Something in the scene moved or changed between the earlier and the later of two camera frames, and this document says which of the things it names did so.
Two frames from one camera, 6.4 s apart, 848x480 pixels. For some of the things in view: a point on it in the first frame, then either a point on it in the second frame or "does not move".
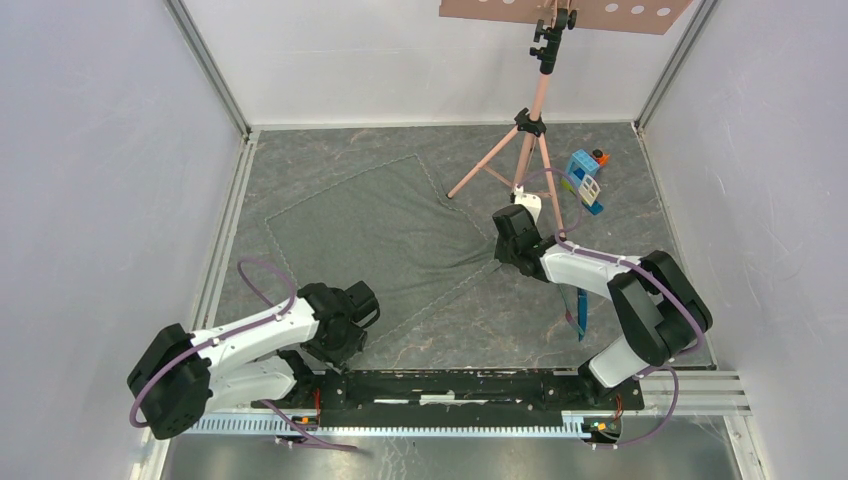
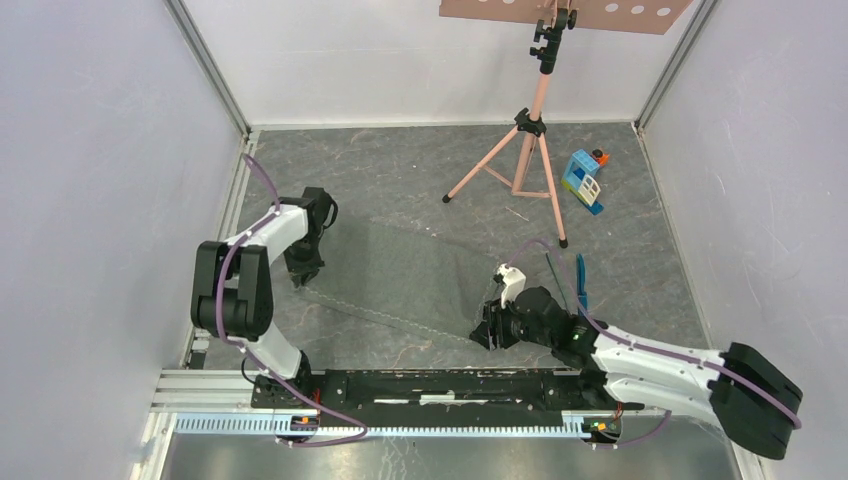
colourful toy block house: x=579 y=178 does not move
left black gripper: x=356 y=336 → x=306 y=270
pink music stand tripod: x=512 y=161 does not move
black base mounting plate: x=445 y=398 does not move
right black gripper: x=500 y=252 → x=499 y=316
